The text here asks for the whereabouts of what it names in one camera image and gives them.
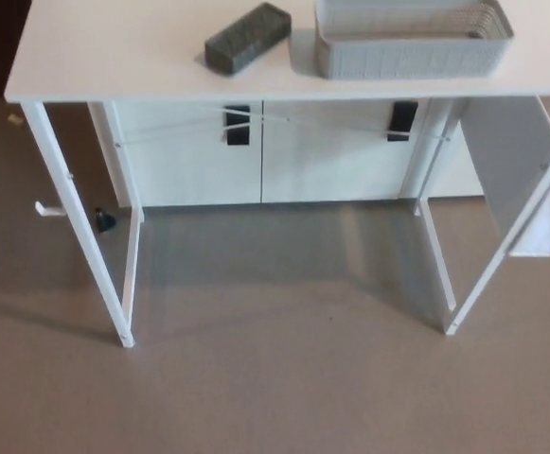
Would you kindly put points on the dark grey felt eraser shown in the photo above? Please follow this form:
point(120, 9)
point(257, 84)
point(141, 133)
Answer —
point(246, 40)

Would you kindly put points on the white desk hook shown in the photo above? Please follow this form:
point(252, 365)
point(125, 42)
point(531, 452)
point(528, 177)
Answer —
point(47, 210)

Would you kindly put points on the white desk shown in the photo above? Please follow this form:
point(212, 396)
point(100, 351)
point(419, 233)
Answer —
point(113, 52)

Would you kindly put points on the white cabinet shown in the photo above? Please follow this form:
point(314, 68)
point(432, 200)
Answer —
point(184, 165)

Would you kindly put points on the grey perforated plastic basket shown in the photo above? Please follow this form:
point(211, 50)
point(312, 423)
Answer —
point(407, 59)

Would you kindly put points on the small floor debris scrap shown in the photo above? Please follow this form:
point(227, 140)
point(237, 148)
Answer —
point(16, 119)

